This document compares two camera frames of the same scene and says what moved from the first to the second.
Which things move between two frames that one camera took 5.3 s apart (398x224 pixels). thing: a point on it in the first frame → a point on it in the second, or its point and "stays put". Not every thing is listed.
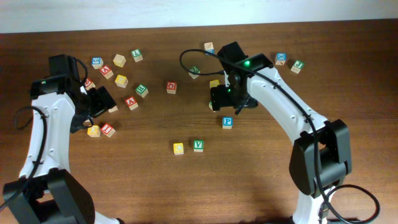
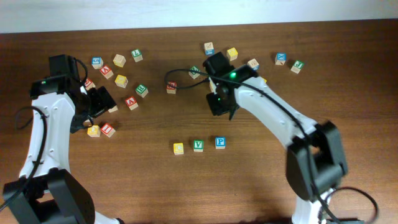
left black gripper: (104, 100) stays put
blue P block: (227, 122) → (220, 142)
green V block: (198, 145) stays put
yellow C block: (178, 149) stays put
